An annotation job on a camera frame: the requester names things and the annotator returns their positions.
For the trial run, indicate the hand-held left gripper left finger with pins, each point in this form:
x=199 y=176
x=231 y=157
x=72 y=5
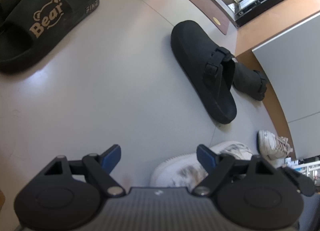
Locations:
x=112 y=158

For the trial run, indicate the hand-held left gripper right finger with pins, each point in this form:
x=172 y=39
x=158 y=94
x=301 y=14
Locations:
x=206 y=158

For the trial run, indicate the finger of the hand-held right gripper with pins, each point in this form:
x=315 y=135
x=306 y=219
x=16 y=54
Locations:
x=306 y=187

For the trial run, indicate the white shoe rack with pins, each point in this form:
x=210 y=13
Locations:
x=310 y=166

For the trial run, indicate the white printed sneaker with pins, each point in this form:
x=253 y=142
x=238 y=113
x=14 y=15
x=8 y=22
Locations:
x=180 y=171
x=270 y=145

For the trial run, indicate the black buckle clog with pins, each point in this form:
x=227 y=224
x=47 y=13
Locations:
x=247 y=80
x=195 y=55

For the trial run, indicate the white cabinet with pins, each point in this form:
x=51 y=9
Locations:
x=295 y=75

